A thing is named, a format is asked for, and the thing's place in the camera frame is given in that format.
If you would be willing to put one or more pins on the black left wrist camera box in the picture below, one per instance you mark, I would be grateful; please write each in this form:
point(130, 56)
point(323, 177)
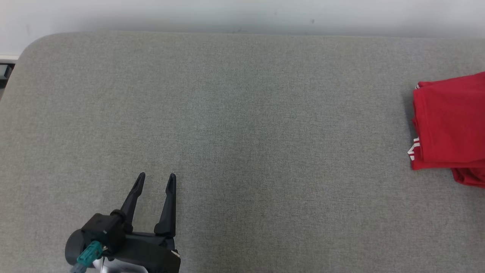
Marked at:
point(104, 229)

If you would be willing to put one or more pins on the red shorts white stripe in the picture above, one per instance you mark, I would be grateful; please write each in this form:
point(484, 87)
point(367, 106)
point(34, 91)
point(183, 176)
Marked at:
point(471, 177)

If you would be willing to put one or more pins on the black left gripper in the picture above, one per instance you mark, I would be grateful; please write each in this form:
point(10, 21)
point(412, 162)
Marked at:
point(151, 252)

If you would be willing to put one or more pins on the red Bulls jersey white sleeves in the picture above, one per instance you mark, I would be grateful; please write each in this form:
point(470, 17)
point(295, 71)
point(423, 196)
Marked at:
point(451, 125)

